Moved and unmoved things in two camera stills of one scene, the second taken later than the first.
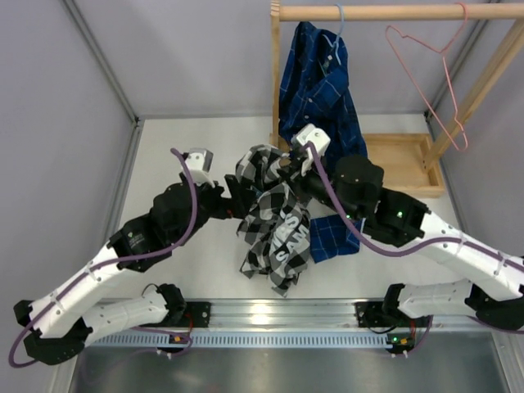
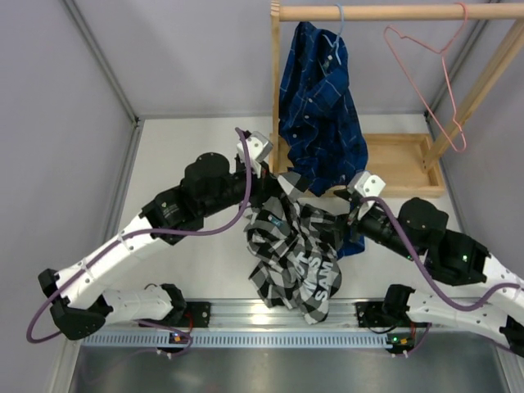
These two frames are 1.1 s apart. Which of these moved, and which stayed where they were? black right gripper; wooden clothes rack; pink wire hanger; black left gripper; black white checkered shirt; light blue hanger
Moved: black white checkered shirt; black right gripper; black left gripper
Stayed: pink wire hanger; wooden clothes rack; light blue hanger
